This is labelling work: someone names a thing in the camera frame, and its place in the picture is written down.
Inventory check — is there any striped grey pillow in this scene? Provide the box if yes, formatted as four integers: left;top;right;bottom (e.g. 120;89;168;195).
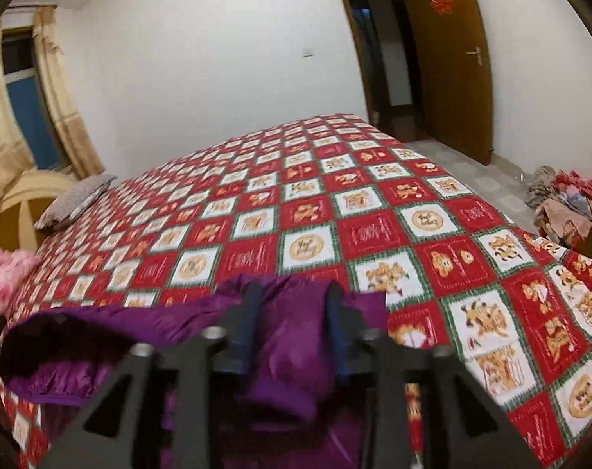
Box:
33;174;118;232

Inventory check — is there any narrow beige patterned curtain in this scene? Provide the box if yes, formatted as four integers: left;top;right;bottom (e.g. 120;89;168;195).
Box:
32;5;105;179

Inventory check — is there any window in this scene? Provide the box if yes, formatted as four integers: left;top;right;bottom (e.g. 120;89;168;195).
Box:
0;27;62;172

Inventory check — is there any red patterned bed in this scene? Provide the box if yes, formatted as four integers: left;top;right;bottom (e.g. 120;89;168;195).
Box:
0;113;592;469

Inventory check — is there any pink floral blanket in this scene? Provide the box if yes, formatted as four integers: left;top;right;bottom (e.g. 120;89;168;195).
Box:
0;249;43;333

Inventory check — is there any wide beige patterned curtain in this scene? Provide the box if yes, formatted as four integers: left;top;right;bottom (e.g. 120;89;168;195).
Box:
0;20;35;191

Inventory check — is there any pile of clothes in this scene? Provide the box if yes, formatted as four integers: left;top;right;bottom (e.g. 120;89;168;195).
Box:
523;166;592;250

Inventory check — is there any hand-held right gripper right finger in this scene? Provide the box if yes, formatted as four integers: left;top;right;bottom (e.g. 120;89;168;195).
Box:
325;282;546;469

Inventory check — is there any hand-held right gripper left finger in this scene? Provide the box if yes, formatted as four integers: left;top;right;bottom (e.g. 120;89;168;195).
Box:
39;283;264;469

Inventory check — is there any brown door frame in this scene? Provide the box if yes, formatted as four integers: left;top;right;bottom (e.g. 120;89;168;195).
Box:
328;0;409;138

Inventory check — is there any brown wooden door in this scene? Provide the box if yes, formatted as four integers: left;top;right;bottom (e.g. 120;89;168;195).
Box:
398;0;495;166

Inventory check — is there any purple hooded puffer jacket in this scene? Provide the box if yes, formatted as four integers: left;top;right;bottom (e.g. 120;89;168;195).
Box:
0;274;389;469

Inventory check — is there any cream wooden headboard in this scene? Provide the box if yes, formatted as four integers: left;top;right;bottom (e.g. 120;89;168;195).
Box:
0;170;79;260

